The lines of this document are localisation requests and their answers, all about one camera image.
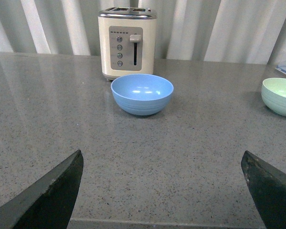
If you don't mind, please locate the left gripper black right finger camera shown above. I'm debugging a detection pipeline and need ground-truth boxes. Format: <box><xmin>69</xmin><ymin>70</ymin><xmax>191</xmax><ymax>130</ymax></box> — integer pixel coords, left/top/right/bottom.
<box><xmin>241</xmin><ymin>151</ymin><xmax>286</xmax><ymax>229</ymax></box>

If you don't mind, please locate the green bowl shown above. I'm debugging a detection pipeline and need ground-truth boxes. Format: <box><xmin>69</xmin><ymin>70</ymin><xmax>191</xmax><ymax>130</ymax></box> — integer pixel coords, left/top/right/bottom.
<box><xmin>261</xmin><ymin>78</ymin><xmax>286</xmax><ymax>116</ymax></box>

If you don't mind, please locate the blue bowl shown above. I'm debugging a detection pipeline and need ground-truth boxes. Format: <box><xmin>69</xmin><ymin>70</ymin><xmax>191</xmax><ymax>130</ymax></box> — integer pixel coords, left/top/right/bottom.
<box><xmin>111</xmin><ymin>74</ymin><xmax>174</xmax><ymax>116</ymax></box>

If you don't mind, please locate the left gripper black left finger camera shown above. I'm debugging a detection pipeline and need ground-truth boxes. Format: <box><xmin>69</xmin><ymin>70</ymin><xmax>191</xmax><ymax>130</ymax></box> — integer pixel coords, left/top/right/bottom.
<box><xmin>0</xmin><ymin>150</ymin><xmax>83</xmax><ymax>229</ymax></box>

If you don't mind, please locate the cream two-slot toaster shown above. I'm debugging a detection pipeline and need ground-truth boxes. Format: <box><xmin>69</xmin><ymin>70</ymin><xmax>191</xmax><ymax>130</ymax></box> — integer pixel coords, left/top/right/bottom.
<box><xmin>98</xmin><ymin>7</ymin><xmax>157</xmax><ymax>81</ymax></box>

